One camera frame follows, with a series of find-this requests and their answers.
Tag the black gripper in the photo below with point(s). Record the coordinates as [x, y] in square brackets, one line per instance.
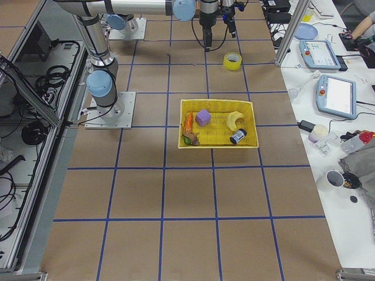
[207, 18]

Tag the yellow tape roll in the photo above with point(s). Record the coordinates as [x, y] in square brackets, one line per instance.
[232, 61]

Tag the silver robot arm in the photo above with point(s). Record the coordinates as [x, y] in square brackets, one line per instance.
[101, 82]
[181, 10]

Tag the person hand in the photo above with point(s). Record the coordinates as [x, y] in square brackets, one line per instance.
[357, 35]

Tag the blue plate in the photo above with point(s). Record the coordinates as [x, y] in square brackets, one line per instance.
[306, 31]

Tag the cream croissant toy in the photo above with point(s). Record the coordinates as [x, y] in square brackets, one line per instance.
[232, 118]

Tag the purple foam cube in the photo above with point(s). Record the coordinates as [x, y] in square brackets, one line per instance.
[203, 117]

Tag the yellow woven basket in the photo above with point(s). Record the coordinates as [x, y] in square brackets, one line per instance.
[216, 134]

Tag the light bulb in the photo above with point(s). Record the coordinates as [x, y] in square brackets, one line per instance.
[294, 92]

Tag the far teach pendant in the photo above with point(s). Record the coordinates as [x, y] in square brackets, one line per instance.
[319, 55]

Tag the teach pendant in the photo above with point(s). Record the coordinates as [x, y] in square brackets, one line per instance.
[319, 55]
[336, 96]

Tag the orange toy carrot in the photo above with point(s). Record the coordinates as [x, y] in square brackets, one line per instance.
[188, 126]

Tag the brown toy animal figure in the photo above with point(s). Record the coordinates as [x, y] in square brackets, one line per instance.
[190, 138]

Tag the black power adapter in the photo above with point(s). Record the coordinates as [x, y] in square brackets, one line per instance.
[306, 126]

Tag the near teach pendant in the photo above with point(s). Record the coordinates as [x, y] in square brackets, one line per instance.
[336, 96]

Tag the purple white cup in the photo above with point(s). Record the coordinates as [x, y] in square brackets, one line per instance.
[318, 132]

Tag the white mug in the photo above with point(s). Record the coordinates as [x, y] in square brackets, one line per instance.
[330, 181]

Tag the grey cloth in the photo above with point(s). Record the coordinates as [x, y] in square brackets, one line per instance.
[361, 164]

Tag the black bowl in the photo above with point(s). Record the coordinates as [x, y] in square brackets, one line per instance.
[351, 181]

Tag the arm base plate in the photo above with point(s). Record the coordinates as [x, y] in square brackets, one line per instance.
[134, 30]
[120, 115]

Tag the aluminium frame post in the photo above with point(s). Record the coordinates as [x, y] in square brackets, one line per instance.
[296, 19]

